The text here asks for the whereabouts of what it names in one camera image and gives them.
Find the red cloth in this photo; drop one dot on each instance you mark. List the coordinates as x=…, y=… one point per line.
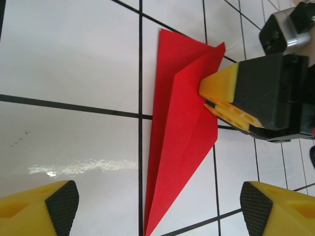
x=182, y=127

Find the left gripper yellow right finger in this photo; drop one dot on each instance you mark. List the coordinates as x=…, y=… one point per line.
x=288, y=214

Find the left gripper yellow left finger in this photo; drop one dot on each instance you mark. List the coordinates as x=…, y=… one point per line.
x=27, y=214

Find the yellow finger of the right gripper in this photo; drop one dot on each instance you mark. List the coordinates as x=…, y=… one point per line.
x=221, y=84
x=233, y=114

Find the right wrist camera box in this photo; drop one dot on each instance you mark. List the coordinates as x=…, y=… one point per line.
x=283, y=32

